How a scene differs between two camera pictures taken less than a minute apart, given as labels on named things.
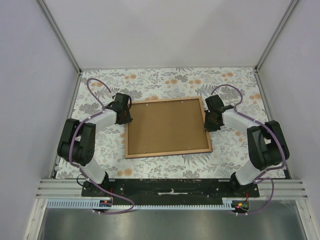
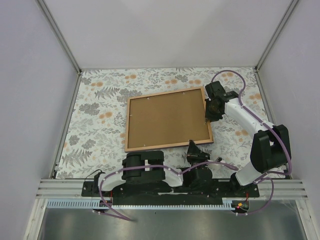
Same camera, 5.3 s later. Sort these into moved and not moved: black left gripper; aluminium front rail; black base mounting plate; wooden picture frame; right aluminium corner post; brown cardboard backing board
Moved: brown cardboard backing board; black left gripper; wooden picture frame
Not moved: black base mounting plate; right aluminium corner post; aluminium front rail
